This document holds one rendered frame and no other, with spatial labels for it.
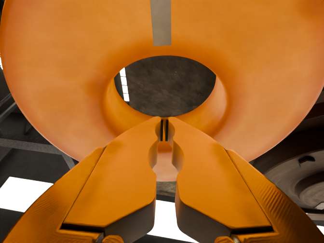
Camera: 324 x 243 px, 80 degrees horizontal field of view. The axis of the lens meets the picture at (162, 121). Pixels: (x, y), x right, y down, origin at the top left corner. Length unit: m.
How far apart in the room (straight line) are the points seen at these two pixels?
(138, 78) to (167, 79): 0.08
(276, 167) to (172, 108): 0.33
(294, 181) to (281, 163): 0.08
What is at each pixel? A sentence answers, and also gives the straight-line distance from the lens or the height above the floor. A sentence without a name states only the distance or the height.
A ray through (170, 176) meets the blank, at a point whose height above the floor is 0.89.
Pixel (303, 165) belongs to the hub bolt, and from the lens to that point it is 0.41.
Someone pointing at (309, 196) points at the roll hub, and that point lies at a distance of 0.51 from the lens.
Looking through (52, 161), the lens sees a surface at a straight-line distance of 9.42.
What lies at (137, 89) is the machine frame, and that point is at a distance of 0.59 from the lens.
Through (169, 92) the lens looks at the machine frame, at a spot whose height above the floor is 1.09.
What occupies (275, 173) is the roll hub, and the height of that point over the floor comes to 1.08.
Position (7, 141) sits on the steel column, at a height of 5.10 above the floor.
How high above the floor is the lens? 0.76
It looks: 44 degrees up
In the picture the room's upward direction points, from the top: 180 degrees counter-clockwise
